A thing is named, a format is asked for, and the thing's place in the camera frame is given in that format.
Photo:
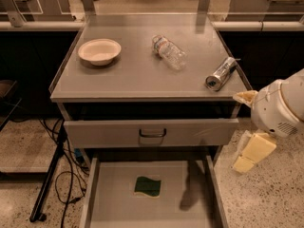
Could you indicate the open grey middle drawer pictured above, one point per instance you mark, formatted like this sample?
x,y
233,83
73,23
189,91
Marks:
x,y
189,195

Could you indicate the far left metal bracket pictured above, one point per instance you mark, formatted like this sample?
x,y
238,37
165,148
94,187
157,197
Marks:
x,y
15,17

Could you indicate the white counter rail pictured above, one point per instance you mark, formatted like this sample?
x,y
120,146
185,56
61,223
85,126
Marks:
x,y
43,26
259,26

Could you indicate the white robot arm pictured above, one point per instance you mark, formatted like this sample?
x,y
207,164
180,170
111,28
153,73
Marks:
x,y
277,110

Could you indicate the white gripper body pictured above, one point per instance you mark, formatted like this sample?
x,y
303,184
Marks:
x,y
270,108

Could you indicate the clear plastic water bottle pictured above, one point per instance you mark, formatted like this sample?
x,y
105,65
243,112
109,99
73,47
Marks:
x,y
174,56

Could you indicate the silver drink can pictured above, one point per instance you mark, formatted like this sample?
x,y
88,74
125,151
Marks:
x,y
221,75

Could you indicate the grey top drawer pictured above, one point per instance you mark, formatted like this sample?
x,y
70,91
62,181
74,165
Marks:
x,y
125,133

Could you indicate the white paper bowl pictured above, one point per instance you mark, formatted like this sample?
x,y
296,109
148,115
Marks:
x,y
99,52

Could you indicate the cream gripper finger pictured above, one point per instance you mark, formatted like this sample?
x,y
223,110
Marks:
x,y
252,148
245,97

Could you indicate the left white counter rail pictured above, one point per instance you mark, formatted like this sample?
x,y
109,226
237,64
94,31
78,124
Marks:
x,y
43,26

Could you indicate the black drawer handle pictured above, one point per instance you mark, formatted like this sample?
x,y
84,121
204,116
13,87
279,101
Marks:
x,y
151,133

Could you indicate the right white counter rail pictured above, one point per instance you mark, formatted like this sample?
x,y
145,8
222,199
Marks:
x,y
259,26

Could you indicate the black stand leg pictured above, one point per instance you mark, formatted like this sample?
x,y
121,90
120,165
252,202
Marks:
x,y
37,211

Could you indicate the green yellow sponge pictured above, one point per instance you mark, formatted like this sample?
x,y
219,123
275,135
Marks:
x,y
147,186

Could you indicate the grey metal cabinet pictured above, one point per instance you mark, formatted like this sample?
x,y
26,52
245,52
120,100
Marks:
x,y
139,85

